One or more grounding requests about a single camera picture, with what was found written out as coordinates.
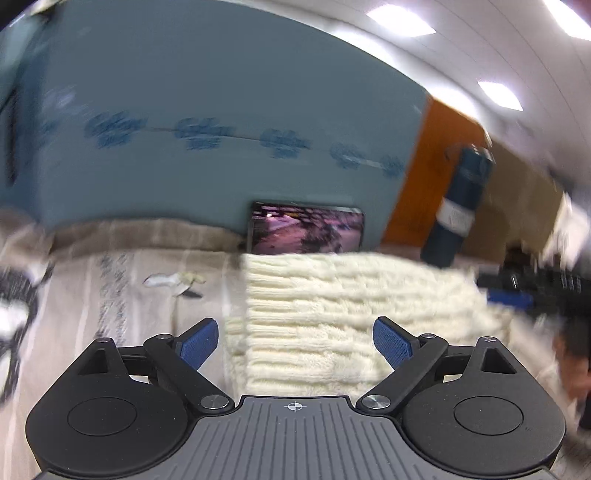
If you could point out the person's right hand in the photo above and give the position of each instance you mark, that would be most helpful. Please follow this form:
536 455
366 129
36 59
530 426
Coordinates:
570 369

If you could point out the white bag with black print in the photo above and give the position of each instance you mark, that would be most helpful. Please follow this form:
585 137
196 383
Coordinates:
569 226

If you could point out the orange cardboard box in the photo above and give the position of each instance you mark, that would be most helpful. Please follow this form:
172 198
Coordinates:
415 175

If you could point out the blue cardboard box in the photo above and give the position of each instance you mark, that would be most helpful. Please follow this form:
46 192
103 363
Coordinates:
207 92

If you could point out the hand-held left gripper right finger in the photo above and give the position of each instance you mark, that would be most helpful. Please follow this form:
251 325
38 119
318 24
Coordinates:
392 341

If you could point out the square ceiling light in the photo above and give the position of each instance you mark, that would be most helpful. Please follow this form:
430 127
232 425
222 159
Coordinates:
501 94
401 16
568 18

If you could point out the black smartphone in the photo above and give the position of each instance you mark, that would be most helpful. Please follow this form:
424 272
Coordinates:
304 228

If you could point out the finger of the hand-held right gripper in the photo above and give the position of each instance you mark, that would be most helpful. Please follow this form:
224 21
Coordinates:
508 297

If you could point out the dark blue vacuum bottle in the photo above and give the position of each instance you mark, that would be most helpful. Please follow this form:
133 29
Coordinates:
455 207

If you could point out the cream knit sweater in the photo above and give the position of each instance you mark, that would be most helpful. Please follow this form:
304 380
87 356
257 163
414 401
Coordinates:
323 314

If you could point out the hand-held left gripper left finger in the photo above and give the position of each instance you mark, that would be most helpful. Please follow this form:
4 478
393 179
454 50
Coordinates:
201 339

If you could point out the cartoon printed bed sheet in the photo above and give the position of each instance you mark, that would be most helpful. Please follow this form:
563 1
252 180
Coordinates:
115 300

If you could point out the brown cardboard box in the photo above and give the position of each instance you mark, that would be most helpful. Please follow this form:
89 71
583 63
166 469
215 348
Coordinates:
517 198

